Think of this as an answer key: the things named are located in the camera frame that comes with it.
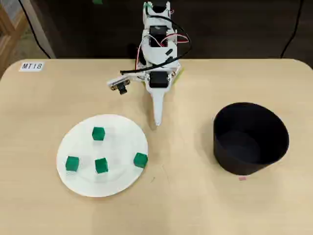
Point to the green tape piece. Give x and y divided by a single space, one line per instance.
97 1

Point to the white MT18 label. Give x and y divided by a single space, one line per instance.
31 66

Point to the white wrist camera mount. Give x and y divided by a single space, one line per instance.
118 82

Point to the small pink tape mark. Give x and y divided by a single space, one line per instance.
243 178

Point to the grey metal post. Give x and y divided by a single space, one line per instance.
40 29

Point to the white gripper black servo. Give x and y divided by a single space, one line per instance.
157 82

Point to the black round pot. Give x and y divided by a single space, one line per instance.
247 161

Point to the green cube block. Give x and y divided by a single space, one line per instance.
72 164
101 166
98 133
140 160

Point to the light wooden furniture frame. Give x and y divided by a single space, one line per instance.
9 36

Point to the white paper plate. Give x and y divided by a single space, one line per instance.
110 147

